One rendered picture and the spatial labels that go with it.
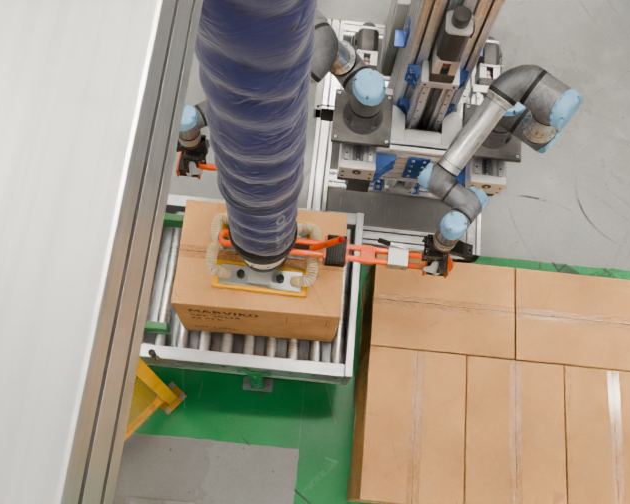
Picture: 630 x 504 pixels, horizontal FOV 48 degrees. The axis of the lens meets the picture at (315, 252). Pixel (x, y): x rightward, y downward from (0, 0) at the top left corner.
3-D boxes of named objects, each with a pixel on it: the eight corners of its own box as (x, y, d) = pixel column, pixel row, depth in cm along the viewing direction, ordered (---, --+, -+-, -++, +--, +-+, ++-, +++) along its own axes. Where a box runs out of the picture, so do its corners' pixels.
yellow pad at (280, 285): (211, 287, 251) (210, 283, 246) (215, 260, 254) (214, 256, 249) (306, 298, 251) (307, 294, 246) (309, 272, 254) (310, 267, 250)
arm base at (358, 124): (344, 97, 269) (346, 82, 260) (383, 101, 269) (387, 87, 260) (341, 132, 264) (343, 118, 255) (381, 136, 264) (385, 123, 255)
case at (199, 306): (184, 329, 285) (170, 302, 248) (197, 237, 299) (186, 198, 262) (332, 342, 287) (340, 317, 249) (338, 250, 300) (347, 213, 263)
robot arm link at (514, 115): (496, 97, 261) (507, 76, 248) (526, 118, 259) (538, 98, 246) (477, 119, 258) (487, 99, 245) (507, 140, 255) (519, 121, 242)
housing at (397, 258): (385, 269, 246) (387, 264, 241) (386, 250, 248) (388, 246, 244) (405, 271, 246) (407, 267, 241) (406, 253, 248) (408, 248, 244)
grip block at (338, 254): (321, 265, 245) (322, 259, 239) (324, 239, 248) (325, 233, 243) (345, 268, 245) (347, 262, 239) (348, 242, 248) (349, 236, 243)
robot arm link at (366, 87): (361, 122, 255) (365, 102, 242) (340, 95, 258) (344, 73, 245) (388, 107, 257) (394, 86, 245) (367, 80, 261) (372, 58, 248)
